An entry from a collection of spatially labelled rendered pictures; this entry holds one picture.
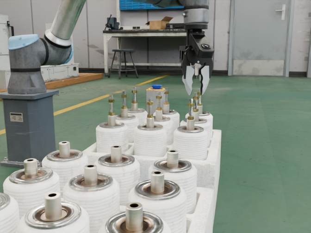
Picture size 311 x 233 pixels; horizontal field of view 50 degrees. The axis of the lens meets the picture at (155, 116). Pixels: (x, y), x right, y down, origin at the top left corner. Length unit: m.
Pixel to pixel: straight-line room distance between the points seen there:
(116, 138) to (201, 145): 0.24
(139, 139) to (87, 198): 0.42
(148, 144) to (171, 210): 0.43
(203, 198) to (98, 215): 0.23
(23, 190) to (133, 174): 0.20
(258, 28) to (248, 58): 0.52
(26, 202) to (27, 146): 0.82
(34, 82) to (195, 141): 0.75
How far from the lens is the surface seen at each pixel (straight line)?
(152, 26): 5.79
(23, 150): 1.45
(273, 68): 6.06
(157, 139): 0.94
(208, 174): 0.90
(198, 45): 0.96
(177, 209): 0.53
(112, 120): 0.99
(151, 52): 6.27
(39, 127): 1.41
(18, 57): 1.42
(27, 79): 1.42
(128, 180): 0.67
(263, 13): 6.06
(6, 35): 3.74
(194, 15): 1.02
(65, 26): 1.44
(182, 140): 0.92
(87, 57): 6.74
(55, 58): 1.49
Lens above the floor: 0.48
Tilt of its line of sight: 12 degrees down
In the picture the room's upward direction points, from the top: straight up
